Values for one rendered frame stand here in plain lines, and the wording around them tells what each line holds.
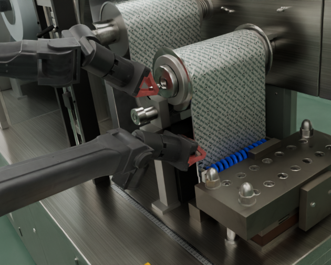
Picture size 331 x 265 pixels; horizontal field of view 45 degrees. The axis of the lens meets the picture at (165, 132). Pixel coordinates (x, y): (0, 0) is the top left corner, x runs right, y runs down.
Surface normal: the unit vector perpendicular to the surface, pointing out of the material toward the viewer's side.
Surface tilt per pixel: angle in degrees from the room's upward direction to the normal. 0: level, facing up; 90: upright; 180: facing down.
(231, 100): 90
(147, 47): 92
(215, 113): 90
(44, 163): 29
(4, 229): 0
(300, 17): 90
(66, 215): 0
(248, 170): 0
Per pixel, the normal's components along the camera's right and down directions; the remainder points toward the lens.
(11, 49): -0.01, -0.73
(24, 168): 0.38, -0.84
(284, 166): -0.11, -0.89
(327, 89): -0.81, 0.34
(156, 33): 0.58, 0.32
